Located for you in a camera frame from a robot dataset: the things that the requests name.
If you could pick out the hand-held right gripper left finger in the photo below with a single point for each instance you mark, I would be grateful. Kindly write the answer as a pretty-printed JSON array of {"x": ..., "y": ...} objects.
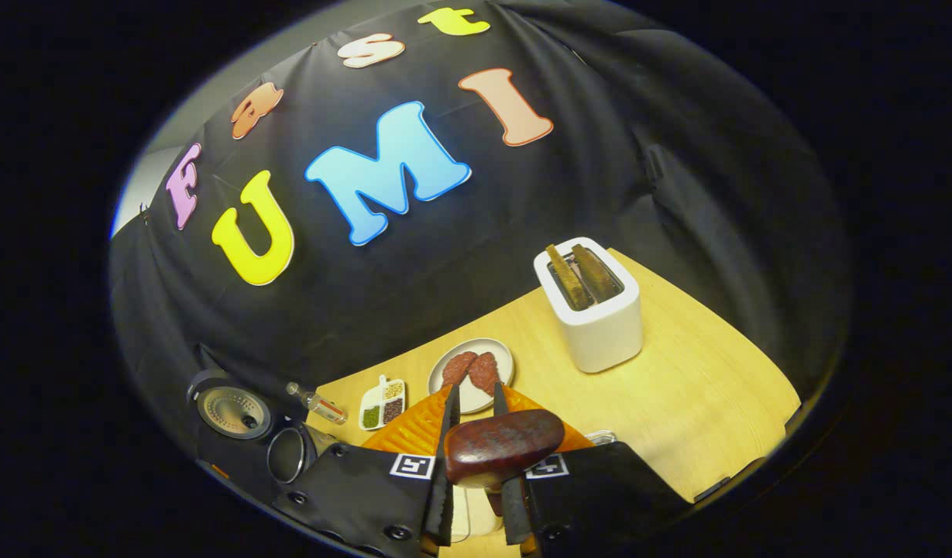
[{"x": 447, "y": 434}]

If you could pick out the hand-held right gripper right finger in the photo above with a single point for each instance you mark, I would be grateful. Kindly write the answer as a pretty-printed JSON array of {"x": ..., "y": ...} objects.
[{"x": 516, "y": 515}]

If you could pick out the dark wooden spoon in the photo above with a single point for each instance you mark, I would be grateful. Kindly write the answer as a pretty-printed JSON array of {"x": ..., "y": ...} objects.
[{"x": 503, "y": 446}]

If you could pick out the dark grey rice cooker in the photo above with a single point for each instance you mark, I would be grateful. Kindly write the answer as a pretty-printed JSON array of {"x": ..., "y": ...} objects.
[{"x": 231, "y": 411}]

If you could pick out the dark beans pile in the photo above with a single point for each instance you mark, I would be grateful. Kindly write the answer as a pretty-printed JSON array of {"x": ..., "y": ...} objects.
[{"x": 393, "y": 410}]

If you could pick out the brown meat piece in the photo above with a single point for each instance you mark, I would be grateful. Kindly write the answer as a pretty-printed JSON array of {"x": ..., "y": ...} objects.
[
  {"x": 458, "y": 368},
  {"x": 485, "y": 372}
]

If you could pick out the yellow beans pile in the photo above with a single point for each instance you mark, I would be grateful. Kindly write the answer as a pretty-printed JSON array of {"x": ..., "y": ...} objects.
[{"x": 393, "y": 390}]

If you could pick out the green mung beans pile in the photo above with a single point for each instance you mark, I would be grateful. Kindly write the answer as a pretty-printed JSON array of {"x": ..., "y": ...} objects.
[{"x": 371, "y": 417}]

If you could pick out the white divided dish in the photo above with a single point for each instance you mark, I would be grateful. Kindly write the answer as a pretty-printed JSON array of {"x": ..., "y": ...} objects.
[{"x": 375, "y": 397}]

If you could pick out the white round plate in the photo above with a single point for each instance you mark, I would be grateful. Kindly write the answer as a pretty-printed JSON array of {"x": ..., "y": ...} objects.
[{"x": 503, "y": 360}]

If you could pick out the small glass bottle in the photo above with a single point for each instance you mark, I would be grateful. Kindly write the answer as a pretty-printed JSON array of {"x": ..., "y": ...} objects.
[{"x": 324, "y": 407}]

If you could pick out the white toaster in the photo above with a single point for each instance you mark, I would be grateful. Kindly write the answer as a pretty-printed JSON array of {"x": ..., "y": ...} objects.
[{"x": 599, "y": 341}]

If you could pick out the brown toast slice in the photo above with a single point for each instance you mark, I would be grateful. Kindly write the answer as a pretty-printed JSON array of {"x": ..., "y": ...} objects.
[
  {"x": 567, "y": 279},
  {"x": 596, "y": 273}
]

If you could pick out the black backdrop cloth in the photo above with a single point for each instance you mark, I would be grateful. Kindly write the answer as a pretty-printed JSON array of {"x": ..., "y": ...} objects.
[{"x": 599, "y": 194}]

